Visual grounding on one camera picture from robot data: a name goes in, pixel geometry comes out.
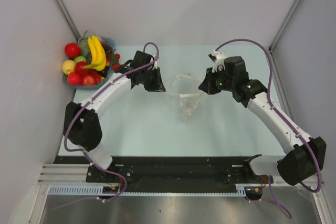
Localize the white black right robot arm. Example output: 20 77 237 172
198 52 327 186

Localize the teal plastic fruit basket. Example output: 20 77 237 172
62 37 120 90

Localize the red apple with highlight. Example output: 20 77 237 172
81 74 97 86

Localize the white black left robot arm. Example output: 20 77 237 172
64 51 165 182

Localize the clear zip top bag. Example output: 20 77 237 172
164 73 203 120

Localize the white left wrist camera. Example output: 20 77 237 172
149 54 158 70

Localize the light blue cable duct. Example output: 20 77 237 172
48 185 246 197

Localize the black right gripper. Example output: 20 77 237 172
199 67 235 95

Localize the yellow banana bunch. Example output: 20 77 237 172
83 35 107 71

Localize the green cabbage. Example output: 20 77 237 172
78 39 90 57

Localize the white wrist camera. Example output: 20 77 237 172
149 54 158 70
208 50 227 73

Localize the yellow lemon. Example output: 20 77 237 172
61 60 76 75

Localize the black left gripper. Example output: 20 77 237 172
141 67 165 92

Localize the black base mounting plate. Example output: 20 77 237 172
54 155 274 193

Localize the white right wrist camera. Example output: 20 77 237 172
208 50 227 73

